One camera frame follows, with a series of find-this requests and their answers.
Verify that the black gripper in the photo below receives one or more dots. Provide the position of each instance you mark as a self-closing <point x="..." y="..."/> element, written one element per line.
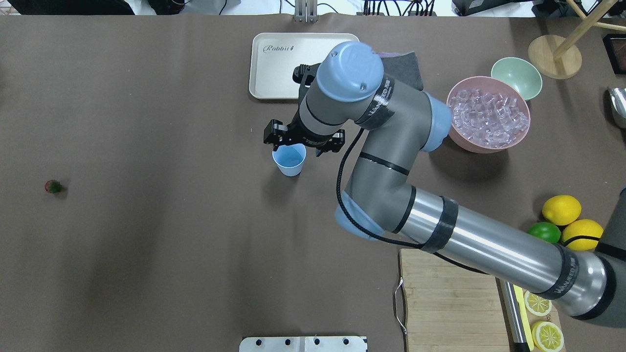
<point x="310" y="139"/>

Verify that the red strawberry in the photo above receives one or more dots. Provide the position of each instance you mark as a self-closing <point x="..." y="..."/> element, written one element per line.
<point x="53" y="186"/>

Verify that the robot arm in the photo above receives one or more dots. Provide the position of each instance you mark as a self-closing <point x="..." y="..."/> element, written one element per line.
<point x="351" y="84"/>

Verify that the light blue cup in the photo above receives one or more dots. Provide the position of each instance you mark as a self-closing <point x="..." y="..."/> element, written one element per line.
<point x="290" y="158"/>

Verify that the pile of clear ice cubes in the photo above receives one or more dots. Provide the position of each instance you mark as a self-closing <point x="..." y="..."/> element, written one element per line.
<point x="491" y="120"/>

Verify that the cream rabbit tray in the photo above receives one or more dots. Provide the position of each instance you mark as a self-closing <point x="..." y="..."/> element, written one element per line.
<point x="275" y="56"/>

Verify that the grey folded cloth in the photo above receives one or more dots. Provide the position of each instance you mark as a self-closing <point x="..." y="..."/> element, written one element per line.
<point x="403" y="67"/>

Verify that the pink bowl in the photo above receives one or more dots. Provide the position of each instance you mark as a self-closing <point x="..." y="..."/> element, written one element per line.
<point x="490" y="84"/>

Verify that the wooden cutting board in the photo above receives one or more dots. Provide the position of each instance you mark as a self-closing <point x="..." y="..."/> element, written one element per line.
<point x="444" y="308"/>

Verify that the mint green bowl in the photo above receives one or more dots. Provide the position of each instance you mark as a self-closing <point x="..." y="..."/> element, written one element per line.
<point x="519" y="74"/>

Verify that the green lime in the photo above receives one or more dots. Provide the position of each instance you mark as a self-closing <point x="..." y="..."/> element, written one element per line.
<point x="546" y="231"/>

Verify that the yellow plastic knife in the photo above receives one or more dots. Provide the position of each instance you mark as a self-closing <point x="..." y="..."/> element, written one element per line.
<point x="519" y="293"/>

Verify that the wooden stand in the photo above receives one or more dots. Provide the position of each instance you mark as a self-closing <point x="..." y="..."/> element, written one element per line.
<point x="558" y="57"/>

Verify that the yellow lemon upper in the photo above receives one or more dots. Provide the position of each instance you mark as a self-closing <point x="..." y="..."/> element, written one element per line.
<point x="561" y="210"/>

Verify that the yellow lemon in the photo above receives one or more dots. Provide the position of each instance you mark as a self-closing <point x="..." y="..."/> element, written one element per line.
<point x="561" y="210"/>
<point x="583" y="234"/>

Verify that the lemon slice upper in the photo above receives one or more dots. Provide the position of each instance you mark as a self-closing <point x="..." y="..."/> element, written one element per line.
<point x="537" y="305"/>

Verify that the lemon slice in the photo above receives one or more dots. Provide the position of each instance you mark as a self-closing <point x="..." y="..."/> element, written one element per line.
<point x="537" y="305"/>
<point x="547" y="336"/>

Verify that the steel muddler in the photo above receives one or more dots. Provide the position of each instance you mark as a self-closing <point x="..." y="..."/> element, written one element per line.
<point x="515" y="323"/>

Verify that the yellow lemon lower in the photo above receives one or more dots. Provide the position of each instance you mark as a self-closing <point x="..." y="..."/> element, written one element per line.
<point x="583" y="234"/>

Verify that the lemon slice lower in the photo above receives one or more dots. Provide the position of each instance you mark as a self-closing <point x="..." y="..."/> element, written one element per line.
<point x="547" y="336"/>

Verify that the steel container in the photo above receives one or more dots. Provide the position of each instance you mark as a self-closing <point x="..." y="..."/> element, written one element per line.
<point x="617" y="98"/>

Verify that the aluminium frame post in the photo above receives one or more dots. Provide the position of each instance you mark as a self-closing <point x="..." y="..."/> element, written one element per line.
<point x="305" y="11"/>

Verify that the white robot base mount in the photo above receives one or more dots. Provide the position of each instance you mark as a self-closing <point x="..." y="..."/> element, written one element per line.
<point x="304" y="344"/>

